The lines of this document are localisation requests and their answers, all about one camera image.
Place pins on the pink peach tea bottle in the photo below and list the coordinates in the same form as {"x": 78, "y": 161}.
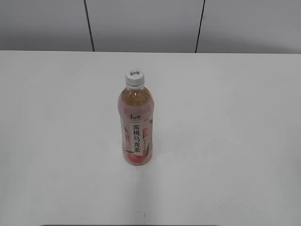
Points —
{"x": 136, "y": 108}

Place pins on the white bottle cap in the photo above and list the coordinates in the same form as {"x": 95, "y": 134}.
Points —
{"x": 135, "y": 78}

